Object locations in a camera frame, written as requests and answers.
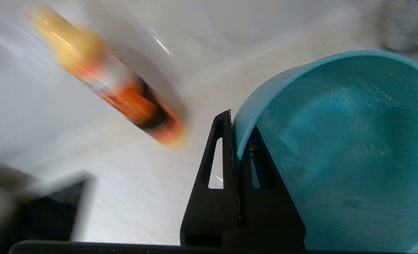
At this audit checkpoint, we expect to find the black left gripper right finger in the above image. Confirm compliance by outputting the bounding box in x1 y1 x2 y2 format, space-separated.
238 125 307 248

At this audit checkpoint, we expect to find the black induction cooktop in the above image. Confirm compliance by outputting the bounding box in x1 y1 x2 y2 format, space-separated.
0 170 94 244

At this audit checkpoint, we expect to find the orange dish soap bottle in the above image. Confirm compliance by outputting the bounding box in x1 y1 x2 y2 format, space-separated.
29 4 188 148

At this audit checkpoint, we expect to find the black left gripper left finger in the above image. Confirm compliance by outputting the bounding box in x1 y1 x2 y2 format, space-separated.
180 110 244 246

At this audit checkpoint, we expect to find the blue plastic bowl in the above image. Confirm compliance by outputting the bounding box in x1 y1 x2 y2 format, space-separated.
232 49 418 253

